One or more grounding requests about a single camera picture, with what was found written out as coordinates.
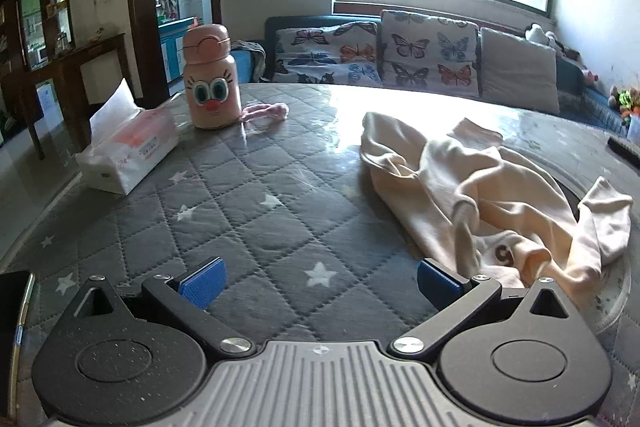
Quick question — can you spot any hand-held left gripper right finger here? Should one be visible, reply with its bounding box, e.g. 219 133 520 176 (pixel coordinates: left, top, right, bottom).
390 258 572 361

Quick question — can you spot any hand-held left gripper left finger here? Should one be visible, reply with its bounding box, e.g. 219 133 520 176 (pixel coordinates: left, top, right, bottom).
74 256 255 359

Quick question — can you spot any cream shirt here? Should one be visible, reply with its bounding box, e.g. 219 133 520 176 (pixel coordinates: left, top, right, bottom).
361 111 635 315

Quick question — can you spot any white tissue pack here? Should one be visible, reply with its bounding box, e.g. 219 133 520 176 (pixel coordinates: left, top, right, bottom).
75 78 180 196

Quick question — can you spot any pink hair band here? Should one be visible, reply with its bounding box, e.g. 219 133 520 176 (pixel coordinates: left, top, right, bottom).
239 102 291 124

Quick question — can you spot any black smartphone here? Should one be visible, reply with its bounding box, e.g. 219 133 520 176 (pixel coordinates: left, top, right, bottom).
0 271 36 427

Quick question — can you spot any pink cartoon face water bottle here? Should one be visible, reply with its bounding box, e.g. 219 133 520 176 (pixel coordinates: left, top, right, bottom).
181 24 242 130

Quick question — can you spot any black remote control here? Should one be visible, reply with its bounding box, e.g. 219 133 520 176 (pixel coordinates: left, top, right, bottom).
606 136 640 168

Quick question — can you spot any plain beige cushion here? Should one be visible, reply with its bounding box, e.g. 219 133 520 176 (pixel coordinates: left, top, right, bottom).
479 27 560 115

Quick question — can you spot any square butterfly print cushion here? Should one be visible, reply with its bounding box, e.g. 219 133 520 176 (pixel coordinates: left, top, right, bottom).
379 9 482 96

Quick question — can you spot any grey blanket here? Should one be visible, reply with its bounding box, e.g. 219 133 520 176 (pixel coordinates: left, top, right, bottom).
235 39 268 82

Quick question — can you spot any blue storage cabinet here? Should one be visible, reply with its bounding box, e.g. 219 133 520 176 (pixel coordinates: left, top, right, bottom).
159 16 200 82

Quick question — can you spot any wide butterfly print cushion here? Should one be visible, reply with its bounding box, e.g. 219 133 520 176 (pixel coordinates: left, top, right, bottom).
272 22 383 88

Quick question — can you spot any dark wooden sideboard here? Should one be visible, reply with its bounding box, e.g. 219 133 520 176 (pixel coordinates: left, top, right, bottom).
0 33 128 160

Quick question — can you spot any green and orange toy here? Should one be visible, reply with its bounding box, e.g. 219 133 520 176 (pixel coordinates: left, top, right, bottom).
607 87 640 118

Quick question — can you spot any dark blue sofa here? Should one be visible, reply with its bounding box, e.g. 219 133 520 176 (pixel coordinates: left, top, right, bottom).
232 14 631 138

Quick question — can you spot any white plush toy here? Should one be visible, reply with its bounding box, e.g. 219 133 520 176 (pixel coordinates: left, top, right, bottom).
525 23 558 48

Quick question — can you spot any dark wooden door frame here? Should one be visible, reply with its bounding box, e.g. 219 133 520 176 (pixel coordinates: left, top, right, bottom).
125 0 223 102

